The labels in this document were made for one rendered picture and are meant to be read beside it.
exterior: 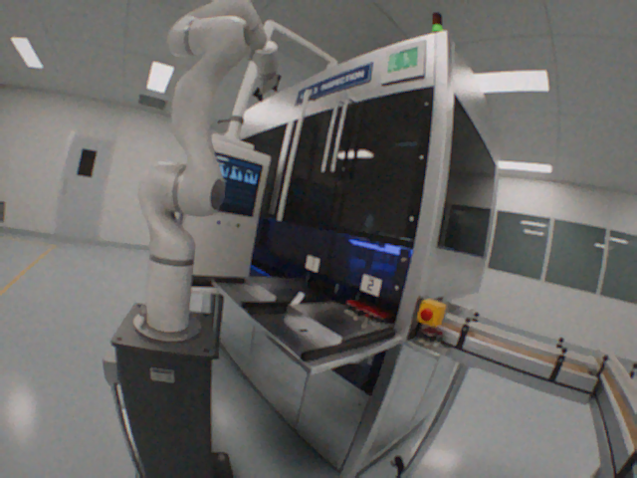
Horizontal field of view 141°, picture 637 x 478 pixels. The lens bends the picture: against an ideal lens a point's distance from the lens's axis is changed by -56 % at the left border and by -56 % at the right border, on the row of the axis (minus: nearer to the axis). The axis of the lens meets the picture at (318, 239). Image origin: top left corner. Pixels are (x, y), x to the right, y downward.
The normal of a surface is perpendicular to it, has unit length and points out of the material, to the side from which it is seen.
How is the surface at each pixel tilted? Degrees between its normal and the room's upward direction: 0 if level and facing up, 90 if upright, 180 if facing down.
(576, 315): 90
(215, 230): 90
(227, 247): 90
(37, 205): 90
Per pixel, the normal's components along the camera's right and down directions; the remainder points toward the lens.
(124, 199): 0.64, 0.17
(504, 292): -0.74, -0.11
